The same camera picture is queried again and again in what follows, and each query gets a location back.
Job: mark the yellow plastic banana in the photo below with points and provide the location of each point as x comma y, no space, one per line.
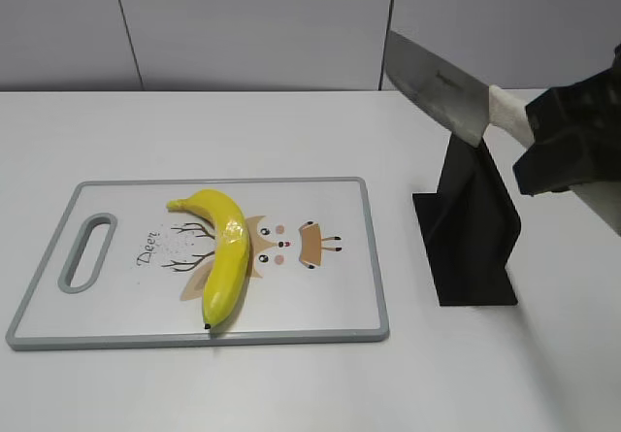
218,276

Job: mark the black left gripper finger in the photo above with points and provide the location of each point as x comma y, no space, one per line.
589,107

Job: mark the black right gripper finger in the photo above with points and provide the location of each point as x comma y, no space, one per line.
570,159

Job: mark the white-handled kitchen knife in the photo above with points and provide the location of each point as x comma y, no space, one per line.
466,106

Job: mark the white deer cutting board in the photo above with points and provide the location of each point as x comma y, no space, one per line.
122,272

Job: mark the black knife stand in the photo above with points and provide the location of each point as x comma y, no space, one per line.
469,227

